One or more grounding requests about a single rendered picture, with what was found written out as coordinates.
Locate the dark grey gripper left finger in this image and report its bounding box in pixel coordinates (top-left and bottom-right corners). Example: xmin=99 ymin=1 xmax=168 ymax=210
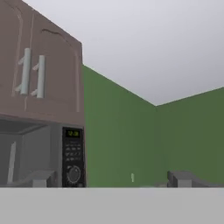
xmin=6 ymin=170 xmax=59 ymax=188

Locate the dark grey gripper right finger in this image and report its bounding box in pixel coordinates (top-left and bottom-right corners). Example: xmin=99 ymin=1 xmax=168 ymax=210
xmin=166 ymin=170 xmax=224 ymax=188

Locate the pale cupboard handle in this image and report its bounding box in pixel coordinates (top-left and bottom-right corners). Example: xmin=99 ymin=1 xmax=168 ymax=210
xmin=30 ymin=54 xmax=46 ymax=100
xmin=14 ymin=47 xmax=32 ymax=96

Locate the grey microwave door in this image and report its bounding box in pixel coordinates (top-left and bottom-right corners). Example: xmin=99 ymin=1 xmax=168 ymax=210
xmin=0 ymin=141 xmax=18 ymax=186

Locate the grey microwave oven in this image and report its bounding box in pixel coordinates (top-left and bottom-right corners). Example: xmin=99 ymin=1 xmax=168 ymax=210
xmin=0 ymin=114 xmax=88 ymax=188

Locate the brown cupboard door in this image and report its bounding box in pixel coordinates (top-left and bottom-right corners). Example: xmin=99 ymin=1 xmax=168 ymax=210
xmin=0 ymin=0 xmax=35 ymax=116
xmin=24 ymin=9 xmax=86 ymax=127

